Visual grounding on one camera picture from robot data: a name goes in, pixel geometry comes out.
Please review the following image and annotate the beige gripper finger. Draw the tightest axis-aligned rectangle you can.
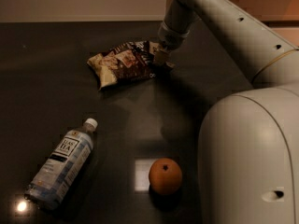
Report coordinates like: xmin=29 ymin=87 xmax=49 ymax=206
xmin=153 ymin=47 xmax=170 ymax=66

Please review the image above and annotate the brown sea salt chip bag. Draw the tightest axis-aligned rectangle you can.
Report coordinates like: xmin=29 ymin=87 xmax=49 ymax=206
xmin=87 ymin=40 xmax=174 ymax=89

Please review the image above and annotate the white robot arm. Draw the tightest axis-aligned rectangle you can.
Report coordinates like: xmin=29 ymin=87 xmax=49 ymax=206
xmin=155 ymin=0 xmax=299 ymax=224

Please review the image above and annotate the blue label plastic tea bottle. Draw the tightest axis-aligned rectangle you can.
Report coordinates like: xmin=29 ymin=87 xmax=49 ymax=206
xmin=24 ymin=119 xmax=98 ymax=210

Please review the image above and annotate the orange fruit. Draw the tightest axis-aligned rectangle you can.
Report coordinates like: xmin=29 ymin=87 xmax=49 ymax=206
xmin=149 ymin=158 xmax=182 ymax=196

